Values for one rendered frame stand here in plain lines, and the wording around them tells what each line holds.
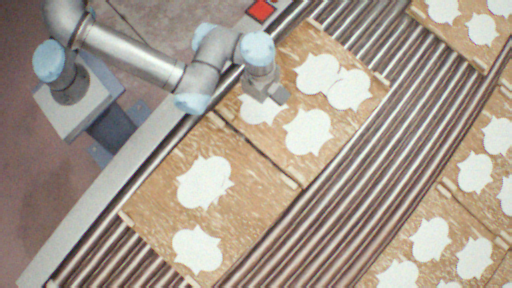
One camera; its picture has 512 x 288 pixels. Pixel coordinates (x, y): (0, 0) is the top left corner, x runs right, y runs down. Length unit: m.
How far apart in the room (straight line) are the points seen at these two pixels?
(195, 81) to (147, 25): 1.66
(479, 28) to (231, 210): 1.03
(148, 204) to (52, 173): 1.25
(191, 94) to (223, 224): 0.46
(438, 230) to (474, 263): 0.17
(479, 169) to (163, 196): 0.96
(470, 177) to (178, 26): 1.76
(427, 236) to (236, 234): 0.55
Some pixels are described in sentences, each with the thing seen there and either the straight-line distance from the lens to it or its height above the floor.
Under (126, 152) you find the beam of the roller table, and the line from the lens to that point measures 1.63.
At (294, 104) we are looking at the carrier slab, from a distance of 1.58.
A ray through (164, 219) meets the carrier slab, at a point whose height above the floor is 0.94.
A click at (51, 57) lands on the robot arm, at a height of 1.15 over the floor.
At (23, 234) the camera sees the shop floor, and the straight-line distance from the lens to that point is 2.77.
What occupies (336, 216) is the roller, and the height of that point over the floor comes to 0.92.
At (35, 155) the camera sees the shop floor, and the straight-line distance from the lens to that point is 2.81.
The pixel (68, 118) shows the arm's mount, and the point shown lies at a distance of 1.72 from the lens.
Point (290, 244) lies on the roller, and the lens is 1.52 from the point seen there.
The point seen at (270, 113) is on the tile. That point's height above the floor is 0.95.
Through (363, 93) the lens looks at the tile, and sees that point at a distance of 1.60.
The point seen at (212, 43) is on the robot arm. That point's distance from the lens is 1.24.
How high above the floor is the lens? 2.43
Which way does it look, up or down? 75 degrees down
